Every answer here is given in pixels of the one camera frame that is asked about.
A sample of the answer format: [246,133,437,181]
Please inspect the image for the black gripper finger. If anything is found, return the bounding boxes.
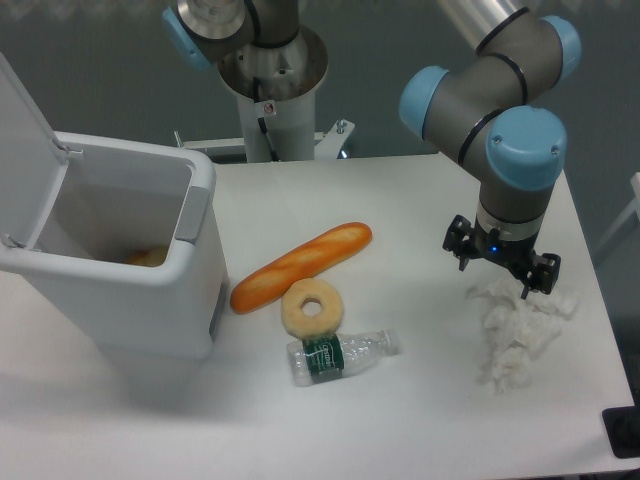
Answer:
[510,253,561,300]
[442,215,478,271]

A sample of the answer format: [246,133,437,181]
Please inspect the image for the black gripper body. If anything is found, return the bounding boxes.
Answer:
[469,215,541,274]

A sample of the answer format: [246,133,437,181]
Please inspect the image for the white trash can lid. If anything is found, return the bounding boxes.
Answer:
[1,58,85,254]

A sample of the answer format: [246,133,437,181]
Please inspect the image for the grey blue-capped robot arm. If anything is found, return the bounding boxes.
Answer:
[162,1,581,294]

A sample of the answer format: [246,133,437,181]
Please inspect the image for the food scraps inside trash can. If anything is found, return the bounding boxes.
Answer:
[125,246,168,267]

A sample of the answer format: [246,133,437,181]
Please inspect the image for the white trash can body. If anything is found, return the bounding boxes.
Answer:
[1,134,228,397]

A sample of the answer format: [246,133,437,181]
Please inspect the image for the crumpled white tissue paper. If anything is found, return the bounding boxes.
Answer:
[467,277,579,394]

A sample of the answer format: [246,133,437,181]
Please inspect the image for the orange toy baguette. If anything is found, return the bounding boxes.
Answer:
[230,222,373,314]

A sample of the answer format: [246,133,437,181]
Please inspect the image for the black device at table corner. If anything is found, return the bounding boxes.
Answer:
[602,406,639,459]

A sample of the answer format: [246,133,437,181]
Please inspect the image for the clear bottle green label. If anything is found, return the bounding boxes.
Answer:
[286,329,400,387]

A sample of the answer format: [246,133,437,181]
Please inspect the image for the white frame at right edge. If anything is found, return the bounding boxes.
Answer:
[593,172,639,266]

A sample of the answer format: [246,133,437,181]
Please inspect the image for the white mounting bracket with bolts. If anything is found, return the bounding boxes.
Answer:
[173,119,355,164]

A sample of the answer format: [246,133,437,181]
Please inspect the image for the beige toy donut ring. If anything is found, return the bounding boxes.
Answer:
[280,277,343,339]

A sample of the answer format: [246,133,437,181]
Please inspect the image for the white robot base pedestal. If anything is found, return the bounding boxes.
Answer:
[218,26,328,163]

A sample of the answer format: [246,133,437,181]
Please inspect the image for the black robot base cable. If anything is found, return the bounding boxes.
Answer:
[252,77,281,163]

